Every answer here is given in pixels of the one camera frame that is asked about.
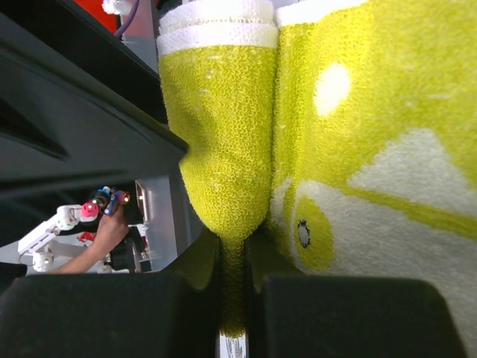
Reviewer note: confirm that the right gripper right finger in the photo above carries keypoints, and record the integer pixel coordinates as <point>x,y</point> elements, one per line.
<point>292,314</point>

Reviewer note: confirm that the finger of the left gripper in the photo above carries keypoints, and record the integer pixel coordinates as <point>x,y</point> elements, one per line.
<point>78,108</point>

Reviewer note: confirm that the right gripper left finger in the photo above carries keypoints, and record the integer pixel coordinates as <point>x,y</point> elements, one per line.
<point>171,313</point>

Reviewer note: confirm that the yellow lemon print towel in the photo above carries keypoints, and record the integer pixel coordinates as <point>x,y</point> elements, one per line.
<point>346,130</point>

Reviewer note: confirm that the operator forearm in background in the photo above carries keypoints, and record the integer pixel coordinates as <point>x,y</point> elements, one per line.
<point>84,261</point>

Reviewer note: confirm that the operator hand in background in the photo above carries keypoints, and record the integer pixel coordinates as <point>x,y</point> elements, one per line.
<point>111,230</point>

